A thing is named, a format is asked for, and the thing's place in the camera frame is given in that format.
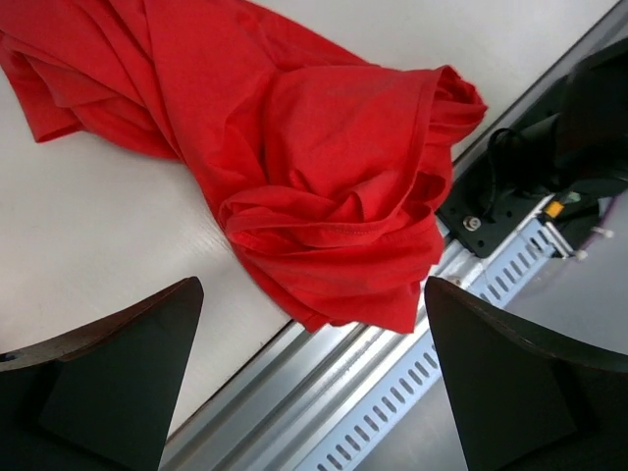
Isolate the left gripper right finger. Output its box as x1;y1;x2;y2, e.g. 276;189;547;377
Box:
424;277;627;470

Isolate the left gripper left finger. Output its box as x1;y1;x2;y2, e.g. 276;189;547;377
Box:
1;277;204;470

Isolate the red tank top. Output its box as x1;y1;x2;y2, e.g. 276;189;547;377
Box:
1;1;486;334

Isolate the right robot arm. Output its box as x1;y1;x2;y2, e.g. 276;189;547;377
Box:
516;39;627;198

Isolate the white slotted cable duct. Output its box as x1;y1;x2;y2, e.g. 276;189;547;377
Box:
285;218;573;470

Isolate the aluminium front rail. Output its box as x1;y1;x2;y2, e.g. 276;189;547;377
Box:
159;1;627;470

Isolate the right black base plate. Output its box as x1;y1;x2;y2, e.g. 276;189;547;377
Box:
438;159;542;258

